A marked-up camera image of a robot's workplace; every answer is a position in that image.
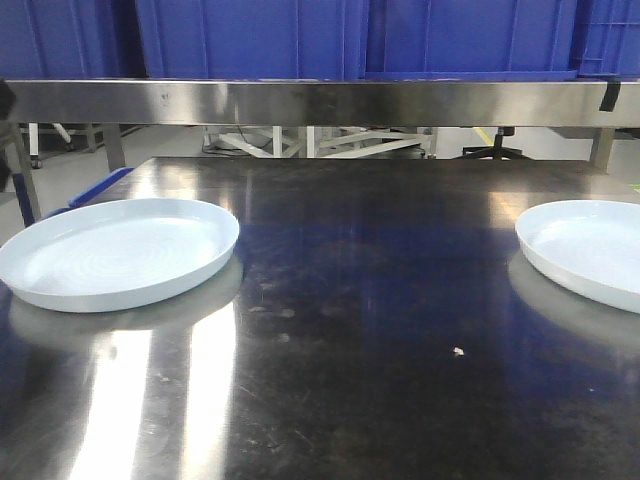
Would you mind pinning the white metal frame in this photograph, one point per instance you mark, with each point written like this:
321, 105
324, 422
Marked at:
317, 142

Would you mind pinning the black office chair base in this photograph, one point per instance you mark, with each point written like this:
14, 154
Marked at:
497, 151

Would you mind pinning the blue plastic crate right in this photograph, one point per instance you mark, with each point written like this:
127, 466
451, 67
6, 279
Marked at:
470, 40

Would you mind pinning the steel shelf leg right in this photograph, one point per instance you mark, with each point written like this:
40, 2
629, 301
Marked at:
601, 148

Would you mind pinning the blue plastic crate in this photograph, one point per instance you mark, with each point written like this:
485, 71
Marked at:
470, 40
70, 40
254, 40

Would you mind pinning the steel shelf leg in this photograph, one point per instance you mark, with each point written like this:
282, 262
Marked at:
601, 148
23, 180

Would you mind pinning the blue crate far right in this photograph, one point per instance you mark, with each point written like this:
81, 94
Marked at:
606, 39

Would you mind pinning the stainless steel shelf rail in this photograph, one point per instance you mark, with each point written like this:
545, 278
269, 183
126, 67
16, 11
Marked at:
318, 103

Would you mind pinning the blue plastic crate middle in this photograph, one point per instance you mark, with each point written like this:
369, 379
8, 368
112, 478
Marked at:
254, 40

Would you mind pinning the light blue plate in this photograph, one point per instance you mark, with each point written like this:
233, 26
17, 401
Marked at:
118, 255
590, 247

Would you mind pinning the steel shelf leg left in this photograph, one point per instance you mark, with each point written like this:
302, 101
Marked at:
23, 180

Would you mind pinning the blue plastic crate left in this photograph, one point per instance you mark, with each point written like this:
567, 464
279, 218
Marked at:
70, 40

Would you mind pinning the black tape strip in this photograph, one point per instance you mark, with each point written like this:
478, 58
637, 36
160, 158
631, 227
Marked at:
610, 96

